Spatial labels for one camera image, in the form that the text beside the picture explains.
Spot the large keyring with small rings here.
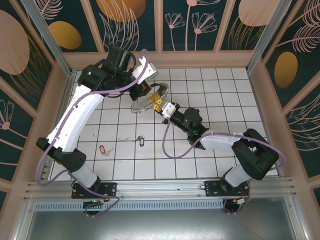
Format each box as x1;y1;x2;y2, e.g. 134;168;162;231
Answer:
129;82;170;115

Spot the key with blue tag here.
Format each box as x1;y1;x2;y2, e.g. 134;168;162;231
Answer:
133;135;147;148

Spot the key with red tag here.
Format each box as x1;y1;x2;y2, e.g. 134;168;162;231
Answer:
99;144;115;157

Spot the green circuit board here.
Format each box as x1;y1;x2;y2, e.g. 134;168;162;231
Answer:
234;197;251;208

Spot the grey metal sheet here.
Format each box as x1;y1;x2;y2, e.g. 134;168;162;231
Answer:
14;197;307;240

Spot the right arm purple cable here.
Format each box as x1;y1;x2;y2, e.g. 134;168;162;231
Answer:
162;117;287;216

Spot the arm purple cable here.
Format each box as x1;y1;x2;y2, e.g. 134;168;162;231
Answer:
162;117;287;216
36;48;150;218

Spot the aluminium side rail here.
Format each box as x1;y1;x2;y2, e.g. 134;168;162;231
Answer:
39;71;76;181

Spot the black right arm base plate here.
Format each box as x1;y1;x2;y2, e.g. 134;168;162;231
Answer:
204;179;251;198

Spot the aluminium mounting rail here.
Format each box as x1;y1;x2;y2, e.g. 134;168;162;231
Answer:
23;177;298;202

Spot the aluminium corner post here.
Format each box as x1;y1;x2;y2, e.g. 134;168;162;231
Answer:
246;0;292;73
19;0;76;77

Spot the slotted grey cable duct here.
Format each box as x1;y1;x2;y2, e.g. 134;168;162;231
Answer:
33;201;226;211

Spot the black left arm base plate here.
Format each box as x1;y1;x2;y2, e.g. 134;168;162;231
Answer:
71;181;118;200

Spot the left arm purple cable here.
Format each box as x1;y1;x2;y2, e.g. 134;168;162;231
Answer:
36;48;150;218

